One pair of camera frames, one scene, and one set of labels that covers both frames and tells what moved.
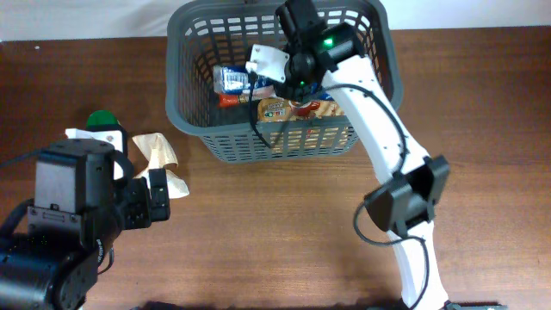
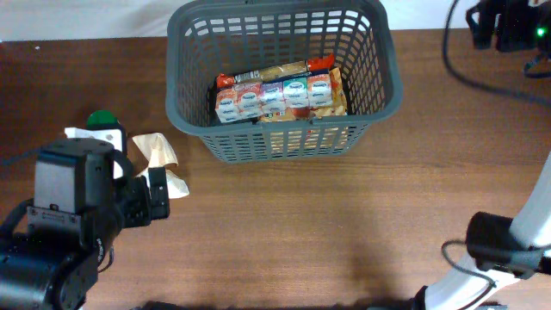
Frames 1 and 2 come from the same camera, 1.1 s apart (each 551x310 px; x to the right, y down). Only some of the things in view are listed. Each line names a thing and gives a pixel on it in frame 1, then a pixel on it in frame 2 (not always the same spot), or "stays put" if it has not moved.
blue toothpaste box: [239, 80] to [275, 96]
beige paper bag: [154, 148] stays put
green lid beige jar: [103, 120] stays put
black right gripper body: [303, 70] to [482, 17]
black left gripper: [145, 212] stays put
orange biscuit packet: [228, 101] to [224, 81]
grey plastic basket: [242, 114] stays put
